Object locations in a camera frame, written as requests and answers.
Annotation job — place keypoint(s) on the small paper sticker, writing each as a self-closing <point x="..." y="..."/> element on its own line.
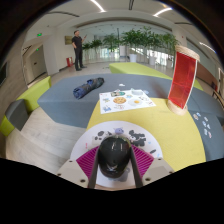
<point x="145" y="91"/>
<point x="206" y="118"/>
<point x="198" y="114"/>
<point x="204" y="123"/>
<point x="195" y="116"/>
<point x="209" y="134"/>
<point x="208" y="126"/>
<point x="205" y="131"/>
<point x="121" y="84"/>

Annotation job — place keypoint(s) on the black computer mouse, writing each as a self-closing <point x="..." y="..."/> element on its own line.
<point x="114" y="156"/>

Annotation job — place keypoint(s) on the grey upholstered stool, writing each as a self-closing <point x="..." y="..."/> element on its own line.
<point x="16" y="115"/>

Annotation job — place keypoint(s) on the red fire extinguisher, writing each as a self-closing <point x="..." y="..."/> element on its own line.
<point x="69" y="62"/>

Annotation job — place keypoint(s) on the ceiling strip lights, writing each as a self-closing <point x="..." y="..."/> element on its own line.
<point x="98" y="6"/>

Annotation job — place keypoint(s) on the lime green upholstered bench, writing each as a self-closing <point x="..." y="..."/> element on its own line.
<point x="133" y="69"/>
<point x="198" y="85"/>

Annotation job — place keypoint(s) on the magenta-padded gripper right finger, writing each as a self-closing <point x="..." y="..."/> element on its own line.
<point x="158" y="170"/>

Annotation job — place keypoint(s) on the white sticker sheet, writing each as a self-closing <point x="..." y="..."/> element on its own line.
<point x="126" y="101"/>

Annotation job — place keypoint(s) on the row of potted green plants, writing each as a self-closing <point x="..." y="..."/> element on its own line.
<point x="133" y="38"/>

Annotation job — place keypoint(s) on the person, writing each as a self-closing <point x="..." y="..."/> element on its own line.
<point x="77" y="43"/>

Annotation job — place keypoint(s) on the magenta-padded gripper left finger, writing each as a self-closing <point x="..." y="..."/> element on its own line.
<point x="71" y="171"/>

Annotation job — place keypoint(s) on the framed wall picture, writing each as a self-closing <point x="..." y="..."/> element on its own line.
<point x="68" y="40"/>

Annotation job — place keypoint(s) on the folded dark blue umbrella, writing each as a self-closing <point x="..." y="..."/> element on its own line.
<point x="87" y="87"/>

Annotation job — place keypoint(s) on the lime green sofa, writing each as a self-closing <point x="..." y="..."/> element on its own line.
<point x="36" y="91"/>

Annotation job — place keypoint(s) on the white door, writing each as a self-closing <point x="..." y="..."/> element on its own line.
<point x="37" y="64"/>

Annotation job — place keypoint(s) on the black wall screen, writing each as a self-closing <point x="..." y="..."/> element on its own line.
<point x="3" y="75"/>

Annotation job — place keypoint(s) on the round white cartoon mouse pad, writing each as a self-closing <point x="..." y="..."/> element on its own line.
<point x="86" y="140"/>

